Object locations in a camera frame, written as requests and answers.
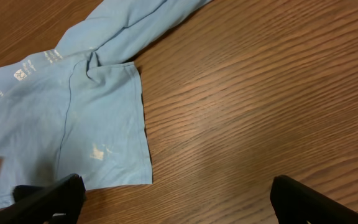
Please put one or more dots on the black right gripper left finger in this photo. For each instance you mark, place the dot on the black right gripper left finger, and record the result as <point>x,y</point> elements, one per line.
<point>60,202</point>

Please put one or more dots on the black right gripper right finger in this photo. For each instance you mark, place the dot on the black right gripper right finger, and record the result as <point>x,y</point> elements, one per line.
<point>296,203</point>

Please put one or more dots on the light blue t-shirt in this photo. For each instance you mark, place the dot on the light blue t-shirt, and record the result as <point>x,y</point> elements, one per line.
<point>78,107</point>

